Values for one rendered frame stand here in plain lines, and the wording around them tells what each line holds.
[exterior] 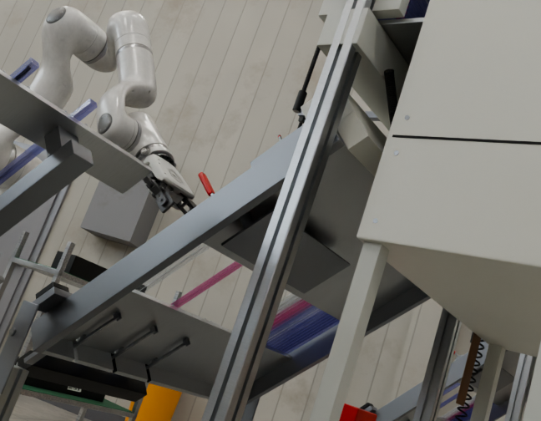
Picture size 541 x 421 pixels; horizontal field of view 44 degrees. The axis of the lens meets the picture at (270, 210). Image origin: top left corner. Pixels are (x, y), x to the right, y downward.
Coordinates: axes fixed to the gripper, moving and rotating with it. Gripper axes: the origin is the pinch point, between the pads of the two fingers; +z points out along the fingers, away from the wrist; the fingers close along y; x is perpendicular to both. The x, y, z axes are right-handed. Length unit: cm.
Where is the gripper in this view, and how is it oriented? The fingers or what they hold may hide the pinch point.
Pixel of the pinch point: (181, 214)
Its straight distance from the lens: 134.7
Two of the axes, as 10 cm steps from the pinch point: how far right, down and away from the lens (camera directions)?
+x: -7.3, 6.6, 1.8
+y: 5.3, 3.8, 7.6
